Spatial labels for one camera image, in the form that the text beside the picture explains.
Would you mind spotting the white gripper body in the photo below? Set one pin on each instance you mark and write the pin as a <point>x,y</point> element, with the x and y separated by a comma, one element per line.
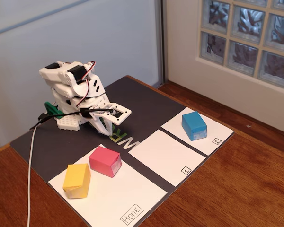
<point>97,107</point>

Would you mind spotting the white moving gripper finger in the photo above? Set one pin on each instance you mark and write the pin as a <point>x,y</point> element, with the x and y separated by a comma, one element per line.
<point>110,126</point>

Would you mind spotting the white fixed gripper finger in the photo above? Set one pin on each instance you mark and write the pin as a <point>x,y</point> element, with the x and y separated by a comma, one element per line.
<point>97,119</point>

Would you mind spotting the yellow paper box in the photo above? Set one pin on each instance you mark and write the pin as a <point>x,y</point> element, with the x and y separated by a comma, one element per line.
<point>75,179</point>

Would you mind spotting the blue paper box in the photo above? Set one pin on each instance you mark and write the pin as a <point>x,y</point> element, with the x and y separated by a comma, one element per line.
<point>194,125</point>

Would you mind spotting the white five-joint robot arm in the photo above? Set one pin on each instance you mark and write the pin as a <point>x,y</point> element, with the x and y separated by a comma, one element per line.
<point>59,74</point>

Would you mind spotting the pink paper box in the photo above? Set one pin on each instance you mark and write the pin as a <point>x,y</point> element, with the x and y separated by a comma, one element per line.
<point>101,160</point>

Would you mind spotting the white paper marked home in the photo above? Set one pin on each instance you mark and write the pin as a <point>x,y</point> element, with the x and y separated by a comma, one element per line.
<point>137,186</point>

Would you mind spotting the green plastic clamp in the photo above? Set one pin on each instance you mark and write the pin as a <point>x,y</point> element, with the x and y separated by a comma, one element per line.
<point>54,110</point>

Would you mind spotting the dark grey work mat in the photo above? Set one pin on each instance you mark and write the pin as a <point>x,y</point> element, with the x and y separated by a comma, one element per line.
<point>52,153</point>

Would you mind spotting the white paper marked one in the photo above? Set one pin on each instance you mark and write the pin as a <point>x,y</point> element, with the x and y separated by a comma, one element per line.
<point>180,156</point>

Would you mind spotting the frosted door panel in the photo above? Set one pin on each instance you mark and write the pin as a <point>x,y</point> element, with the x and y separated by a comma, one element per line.
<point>26,47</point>

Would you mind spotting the white paper marked two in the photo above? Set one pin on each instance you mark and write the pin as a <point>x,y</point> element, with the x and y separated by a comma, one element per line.
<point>215,134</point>

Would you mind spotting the glass block window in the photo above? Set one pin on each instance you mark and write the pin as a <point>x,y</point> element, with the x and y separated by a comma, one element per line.
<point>243,54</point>

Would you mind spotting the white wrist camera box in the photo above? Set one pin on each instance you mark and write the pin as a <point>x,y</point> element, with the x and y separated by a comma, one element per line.
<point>117,114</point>

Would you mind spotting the grey metal door frame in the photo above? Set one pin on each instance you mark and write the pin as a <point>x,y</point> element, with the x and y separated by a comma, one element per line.
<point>161,35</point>

